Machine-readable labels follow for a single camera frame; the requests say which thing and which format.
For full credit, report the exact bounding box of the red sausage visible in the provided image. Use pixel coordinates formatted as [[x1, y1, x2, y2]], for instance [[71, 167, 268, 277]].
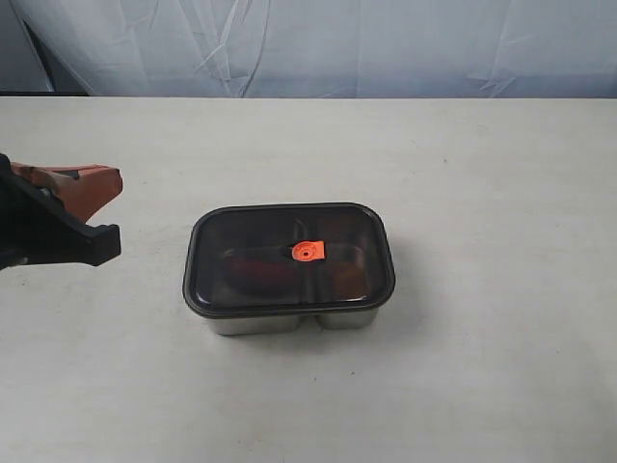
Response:
[[222, 252, 300, 297]]

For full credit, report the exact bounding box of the dark transparent lid orange seal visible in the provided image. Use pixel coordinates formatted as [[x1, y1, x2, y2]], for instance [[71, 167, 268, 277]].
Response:
[[182, 203, 395, 320]]

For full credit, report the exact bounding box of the yellow cheese wedge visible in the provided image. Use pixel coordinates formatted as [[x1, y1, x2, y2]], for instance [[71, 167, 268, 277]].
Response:
[[328, 260, 369, 301]]

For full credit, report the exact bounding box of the steel lunch box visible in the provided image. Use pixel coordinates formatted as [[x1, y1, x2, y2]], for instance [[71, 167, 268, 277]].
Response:
[[206, 309, 379, 336]]

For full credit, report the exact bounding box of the white wrinkled backdrop curtain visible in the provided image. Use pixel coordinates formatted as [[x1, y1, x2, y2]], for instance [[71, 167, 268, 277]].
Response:
[[1, 1, 616, 98]]

